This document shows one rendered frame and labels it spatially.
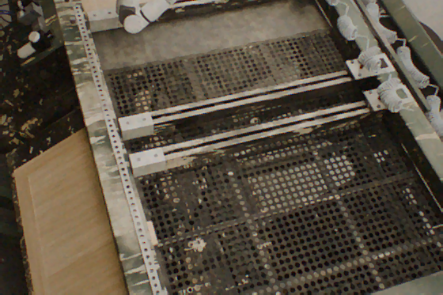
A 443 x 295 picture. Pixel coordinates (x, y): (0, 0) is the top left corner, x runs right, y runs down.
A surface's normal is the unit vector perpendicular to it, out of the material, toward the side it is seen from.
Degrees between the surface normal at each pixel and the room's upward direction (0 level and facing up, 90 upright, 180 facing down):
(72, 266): 90
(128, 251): 57
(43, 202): 90
